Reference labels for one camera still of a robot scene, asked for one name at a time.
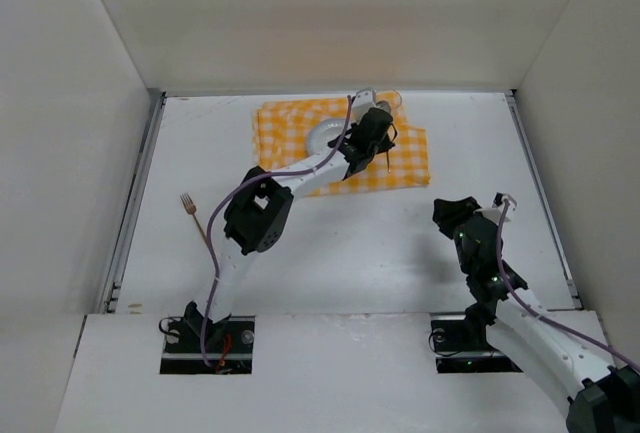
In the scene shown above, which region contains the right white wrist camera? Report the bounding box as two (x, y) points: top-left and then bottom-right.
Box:
(476, 192), (518, 225)

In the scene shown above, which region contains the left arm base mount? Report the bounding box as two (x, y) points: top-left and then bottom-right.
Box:
(158, 302), (256, 375)

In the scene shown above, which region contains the white round plate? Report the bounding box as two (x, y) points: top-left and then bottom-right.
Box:
(305, 118), (351, 156)

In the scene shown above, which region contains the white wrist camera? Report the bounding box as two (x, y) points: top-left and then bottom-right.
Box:
(350, 88), (378, 123)
(476, 192), (518, 225)

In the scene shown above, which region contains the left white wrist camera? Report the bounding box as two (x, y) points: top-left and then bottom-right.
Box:
(350, 88), (378, 123)

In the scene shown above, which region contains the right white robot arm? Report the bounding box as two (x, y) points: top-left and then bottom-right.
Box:
(432, 193), (639, 432)

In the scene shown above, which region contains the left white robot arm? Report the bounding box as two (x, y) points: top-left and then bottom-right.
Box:
(183, 101), (395, 357)

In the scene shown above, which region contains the clear plastic cup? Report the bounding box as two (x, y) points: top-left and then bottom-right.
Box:
(375, 90), (406, 123)

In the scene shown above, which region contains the copper fork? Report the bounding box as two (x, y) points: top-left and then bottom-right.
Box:
(180, 193), (207, 244)

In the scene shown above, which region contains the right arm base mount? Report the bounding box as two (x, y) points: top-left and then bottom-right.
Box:
(428, 304), (522, 374)

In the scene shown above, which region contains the yellow checkered cloth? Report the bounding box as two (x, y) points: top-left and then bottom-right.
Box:
(252, 97), (431, 196)

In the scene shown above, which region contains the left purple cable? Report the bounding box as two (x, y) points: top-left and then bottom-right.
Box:
(198, 95), (357, 369)

